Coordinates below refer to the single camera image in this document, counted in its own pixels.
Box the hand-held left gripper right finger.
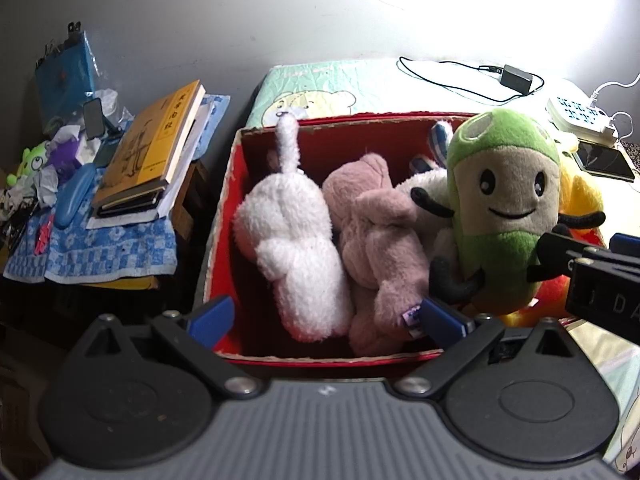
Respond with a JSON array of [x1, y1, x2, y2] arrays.
[[387, 296, 596, 401]]

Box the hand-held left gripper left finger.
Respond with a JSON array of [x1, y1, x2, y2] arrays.
[[65, 295, 263, 401]]

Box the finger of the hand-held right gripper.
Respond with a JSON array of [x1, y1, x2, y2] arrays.
[[537, 232, 608, 278], [610, 232, 640, 263]]

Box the red cardboard box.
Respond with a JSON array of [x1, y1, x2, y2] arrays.
[[202, 111, 591, 368]]

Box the yellow tiger plush toy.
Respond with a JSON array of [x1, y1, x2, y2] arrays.
[[500, 130, 608, 328]]

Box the green smiling plush toy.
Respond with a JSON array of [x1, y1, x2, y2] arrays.
[[410, 107, 606, 313]]

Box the pink bear plush toy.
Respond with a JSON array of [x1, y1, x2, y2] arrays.
[[321, 154, 433, 356]]

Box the white rabbit plush checked ears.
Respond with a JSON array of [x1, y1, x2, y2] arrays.
[[392, 121, 468, 271]]

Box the plain white plush toy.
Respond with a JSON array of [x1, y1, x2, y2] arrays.
[[234, 112, 353, 343]]

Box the black smartphone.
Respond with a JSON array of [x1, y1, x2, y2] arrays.
[[572, 140, 637, 182]]

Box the blue checkered towel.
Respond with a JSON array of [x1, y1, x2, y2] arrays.
[[80, 160, 212, 292]]

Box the blue checked towel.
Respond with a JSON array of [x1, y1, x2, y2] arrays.
[[4, 212, 178, 286]]

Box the black notebook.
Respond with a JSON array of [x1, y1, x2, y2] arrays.
[[95, 187, 166, 218]]

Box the white power strip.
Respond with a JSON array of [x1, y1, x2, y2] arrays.
[[546, 96, 621, 143]]

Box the yellow book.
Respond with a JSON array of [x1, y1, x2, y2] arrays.
[[92, 79, 207, 208]]

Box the black power adapter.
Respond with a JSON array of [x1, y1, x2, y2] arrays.
[[501, 64, 535, 96]]

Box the blue glasses case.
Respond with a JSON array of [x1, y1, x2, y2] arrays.
[[53, 164, 97, 230]]

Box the pink clip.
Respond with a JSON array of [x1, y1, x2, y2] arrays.
[[35, 215, 55, 256]]

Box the blue patterned paper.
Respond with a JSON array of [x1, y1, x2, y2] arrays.
[[200, 94, 231, 161]]

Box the crumpled white tissue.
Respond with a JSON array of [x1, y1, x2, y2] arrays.
[[37, 165, 64, 207]]

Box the purple toy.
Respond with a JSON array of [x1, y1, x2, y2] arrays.
[[50, 135, 83, 168]]

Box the black white small toy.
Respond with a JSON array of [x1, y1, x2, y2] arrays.
[[0, 187, 31, 222]]

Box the clear plastic bag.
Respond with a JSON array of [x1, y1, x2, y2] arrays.
[[92, 87, 136, 131]]

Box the green alien toy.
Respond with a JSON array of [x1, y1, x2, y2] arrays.
[[6, 141, 53, 186]]

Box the green bear print quilt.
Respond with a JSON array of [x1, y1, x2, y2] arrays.
[[247, 58, 640, 476]]

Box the blue plastic packet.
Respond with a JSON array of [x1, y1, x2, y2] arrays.
[[35, 30, 98, 133]]

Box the thin white charging cable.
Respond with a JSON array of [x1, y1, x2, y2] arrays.
[[612, 110, 640, 153]]

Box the thick white power cord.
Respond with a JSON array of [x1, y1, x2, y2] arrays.
[[590, 72, 640, 106]]

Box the thin black adapter cable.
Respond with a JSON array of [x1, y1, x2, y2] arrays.
[[397, 56, 546, 106]]

